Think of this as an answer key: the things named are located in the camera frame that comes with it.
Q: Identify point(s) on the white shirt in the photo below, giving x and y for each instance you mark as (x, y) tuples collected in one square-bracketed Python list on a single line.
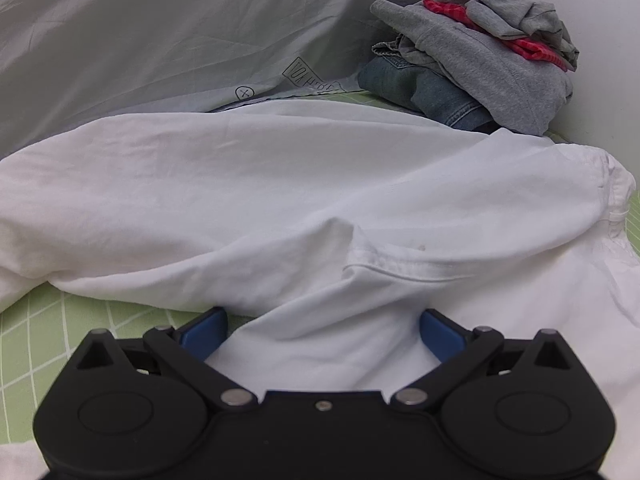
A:
[(250, 185)]

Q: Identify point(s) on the blue denim jeans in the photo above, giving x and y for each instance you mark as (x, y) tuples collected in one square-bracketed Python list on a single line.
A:
[(430, 92)]

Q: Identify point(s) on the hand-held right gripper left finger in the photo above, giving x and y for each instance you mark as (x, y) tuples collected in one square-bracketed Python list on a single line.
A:
[(205, 332)]

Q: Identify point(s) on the grey t-shirt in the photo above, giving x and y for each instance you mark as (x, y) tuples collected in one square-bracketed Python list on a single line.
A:
[(500, 10)]

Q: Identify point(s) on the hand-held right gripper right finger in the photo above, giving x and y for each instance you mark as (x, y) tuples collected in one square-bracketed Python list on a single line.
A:
[(440, 335)]

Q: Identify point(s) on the red patterned garment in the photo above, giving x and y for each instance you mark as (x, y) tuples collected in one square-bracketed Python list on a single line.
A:
[(530, 47)]

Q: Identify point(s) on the grey hoodie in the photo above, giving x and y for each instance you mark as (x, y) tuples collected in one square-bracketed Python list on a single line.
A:
[(480, 70)]

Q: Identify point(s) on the grey carrot-print sheet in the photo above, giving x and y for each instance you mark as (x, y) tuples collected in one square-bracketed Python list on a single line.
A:
[(200, 20)]

